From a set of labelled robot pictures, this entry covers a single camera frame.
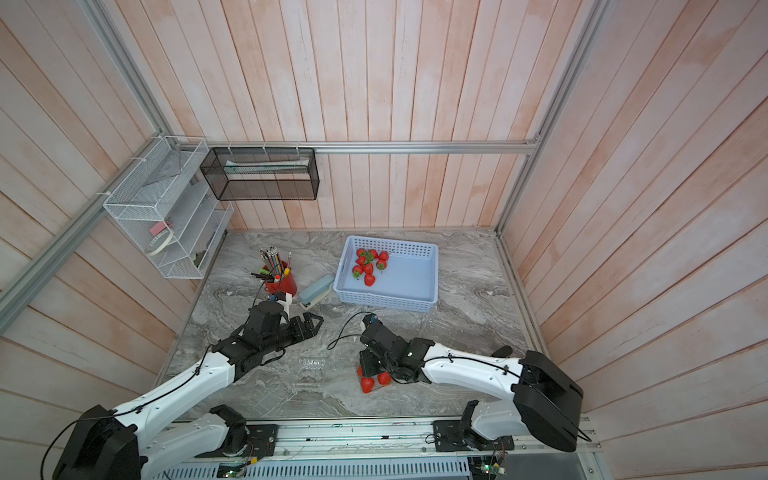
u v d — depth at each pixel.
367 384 0.80
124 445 0.39
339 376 0.85
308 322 0.75
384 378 0.80
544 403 0.41
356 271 1.04
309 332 0.74
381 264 1.07
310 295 0.95
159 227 0.82
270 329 0.65
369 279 1.04
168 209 0.74
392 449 0.73
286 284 0.94
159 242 0.81
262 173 1.04
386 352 0.61
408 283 1.04
